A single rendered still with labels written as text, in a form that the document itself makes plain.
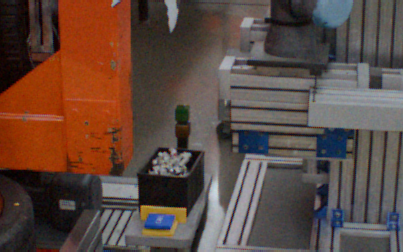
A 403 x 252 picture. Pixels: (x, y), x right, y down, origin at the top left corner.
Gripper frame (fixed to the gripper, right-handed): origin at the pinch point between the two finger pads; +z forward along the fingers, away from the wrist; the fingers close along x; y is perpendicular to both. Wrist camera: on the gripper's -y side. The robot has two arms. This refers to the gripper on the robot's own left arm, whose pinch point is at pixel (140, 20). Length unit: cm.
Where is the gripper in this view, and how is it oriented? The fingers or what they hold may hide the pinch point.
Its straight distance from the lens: 214.3
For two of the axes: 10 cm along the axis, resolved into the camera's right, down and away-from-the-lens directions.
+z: -4.1, 9.1, -0.5
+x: -9.1, -4.0, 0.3
